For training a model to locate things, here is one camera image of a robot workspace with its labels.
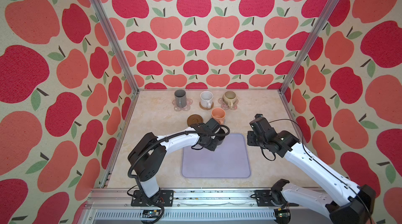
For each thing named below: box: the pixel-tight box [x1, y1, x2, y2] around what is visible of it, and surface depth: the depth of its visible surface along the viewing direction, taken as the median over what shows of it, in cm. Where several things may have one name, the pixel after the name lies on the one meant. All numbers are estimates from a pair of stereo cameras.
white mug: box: [199, 90, 214, 109], surface depth 108 cm
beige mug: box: [222, 90, 237, 110], surface depth 107 cm
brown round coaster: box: [186, 114, 204, 127], surface depth 107 cm
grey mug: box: [174, 88, 187, 108], surface depth 107 cm
